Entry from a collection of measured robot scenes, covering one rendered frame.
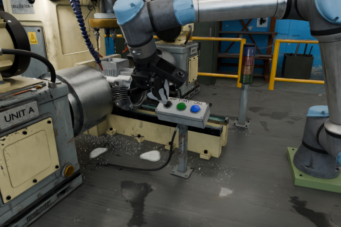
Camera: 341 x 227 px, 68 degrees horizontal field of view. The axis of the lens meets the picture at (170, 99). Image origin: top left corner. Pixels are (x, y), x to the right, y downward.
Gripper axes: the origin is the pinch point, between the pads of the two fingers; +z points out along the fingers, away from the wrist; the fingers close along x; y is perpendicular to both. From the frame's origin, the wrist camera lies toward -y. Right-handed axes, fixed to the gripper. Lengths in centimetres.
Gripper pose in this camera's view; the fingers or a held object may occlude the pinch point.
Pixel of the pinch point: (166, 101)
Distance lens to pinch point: 84.0
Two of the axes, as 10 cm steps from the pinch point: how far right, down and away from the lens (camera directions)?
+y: -9.0, -1.5, 4.1
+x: -3.8, 7.2, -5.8
